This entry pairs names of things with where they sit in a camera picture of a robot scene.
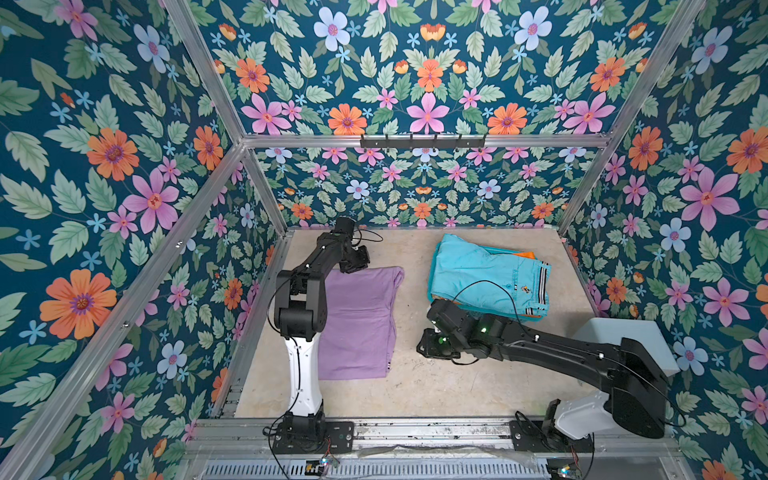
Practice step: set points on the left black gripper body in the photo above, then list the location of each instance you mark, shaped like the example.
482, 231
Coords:
357, 258

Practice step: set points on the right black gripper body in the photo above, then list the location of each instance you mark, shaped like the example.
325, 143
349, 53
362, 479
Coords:
430, 342

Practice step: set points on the turquoise pants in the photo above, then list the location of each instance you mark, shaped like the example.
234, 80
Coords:
489, 276

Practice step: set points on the purple pants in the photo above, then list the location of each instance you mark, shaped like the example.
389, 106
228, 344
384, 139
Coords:
358, 340

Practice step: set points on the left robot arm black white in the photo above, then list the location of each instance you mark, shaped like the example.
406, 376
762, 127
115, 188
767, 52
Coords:
300, 312

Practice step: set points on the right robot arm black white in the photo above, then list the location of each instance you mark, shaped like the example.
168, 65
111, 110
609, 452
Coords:
632, 386

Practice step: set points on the teal plastic basket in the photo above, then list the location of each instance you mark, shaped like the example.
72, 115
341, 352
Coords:
429, 294

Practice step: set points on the white box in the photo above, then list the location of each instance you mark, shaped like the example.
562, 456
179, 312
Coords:
611, 331

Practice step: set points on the black hook rail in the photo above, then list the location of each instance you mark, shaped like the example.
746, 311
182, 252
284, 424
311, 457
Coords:
434, 141

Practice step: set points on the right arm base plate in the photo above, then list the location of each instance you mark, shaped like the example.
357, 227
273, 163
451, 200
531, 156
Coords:
531, 436

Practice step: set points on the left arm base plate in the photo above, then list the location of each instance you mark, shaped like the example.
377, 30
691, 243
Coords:
297, 435

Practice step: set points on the aluminium frame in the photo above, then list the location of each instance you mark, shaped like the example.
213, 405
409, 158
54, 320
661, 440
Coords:
152, 153

